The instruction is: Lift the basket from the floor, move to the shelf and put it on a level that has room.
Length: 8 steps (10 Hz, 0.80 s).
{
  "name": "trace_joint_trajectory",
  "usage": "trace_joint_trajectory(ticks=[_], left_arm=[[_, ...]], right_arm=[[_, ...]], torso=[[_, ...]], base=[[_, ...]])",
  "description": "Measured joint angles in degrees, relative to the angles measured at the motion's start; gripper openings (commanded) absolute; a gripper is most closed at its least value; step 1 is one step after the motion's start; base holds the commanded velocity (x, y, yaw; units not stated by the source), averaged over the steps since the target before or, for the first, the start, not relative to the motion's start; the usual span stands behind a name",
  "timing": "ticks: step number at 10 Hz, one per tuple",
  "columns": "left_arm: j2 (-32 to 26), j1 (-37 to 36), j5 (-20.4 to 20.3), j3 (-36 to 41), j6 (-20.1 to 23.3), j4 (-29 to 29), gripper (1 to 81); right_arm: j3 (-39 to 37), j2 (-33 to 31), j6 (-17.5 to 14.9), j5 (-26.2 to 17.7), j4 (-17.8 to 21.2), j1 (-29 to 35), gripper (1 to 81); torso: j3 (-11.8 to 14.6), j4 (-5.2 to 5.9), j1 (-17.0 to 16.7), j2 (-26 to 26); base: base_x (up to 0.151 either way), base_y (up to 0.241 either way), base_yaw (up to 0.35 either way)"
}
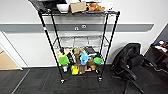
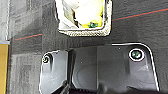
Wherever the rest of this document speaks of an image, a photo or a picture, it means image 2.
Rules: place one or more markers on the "brown wooden board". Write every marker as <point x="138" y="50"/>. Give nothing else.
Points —
<point x="3" y="68"/>

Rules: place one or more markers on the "small green toy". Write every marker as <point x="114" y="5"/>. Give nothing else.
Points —
<point x="93" y="24"/>

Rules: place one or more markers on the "yellow soft item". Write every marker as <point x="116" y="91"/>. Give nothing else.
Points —
<point x="88" y="11"/>

